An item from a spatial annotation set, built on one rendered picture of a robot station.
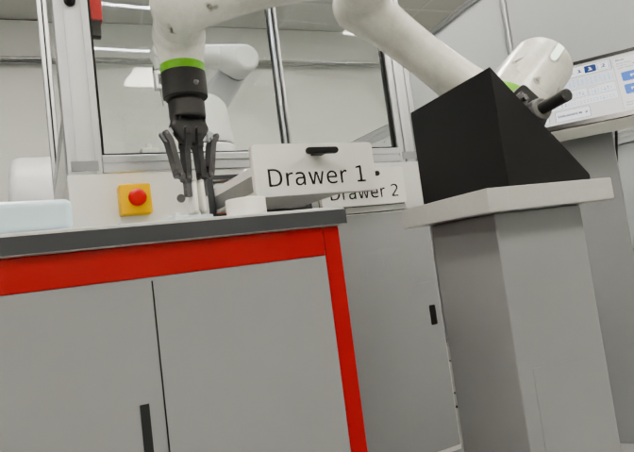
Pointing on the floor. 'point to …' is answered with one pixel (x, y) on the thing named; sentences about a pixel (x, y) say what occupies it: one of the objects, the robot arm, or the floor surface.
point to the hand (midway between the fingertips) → (196, 197)
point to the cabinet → (398, 335)
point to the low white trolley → (179, 337)
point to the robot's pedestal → (523, 317)
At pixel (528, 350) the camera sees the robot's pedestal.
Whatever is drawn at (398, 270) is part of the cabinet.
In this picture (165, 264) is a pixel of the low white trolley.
